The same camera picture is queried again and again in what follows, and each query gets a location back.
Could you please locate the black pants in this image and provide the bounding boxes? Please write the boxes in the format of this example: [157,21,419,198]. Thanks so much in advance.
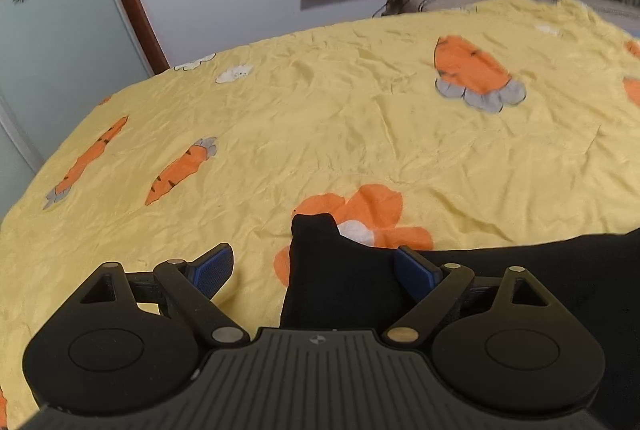
[280,214,639,429]

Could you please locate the yellow carrot print bedsheet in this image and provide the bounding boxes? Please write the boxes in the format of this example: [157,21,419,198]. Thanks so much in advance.
[1,0,639,428]

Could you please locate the frosted glass wardrobe door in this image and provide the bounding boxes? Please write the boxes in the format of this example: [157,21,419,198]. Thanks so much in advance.
[1,0,151,212]

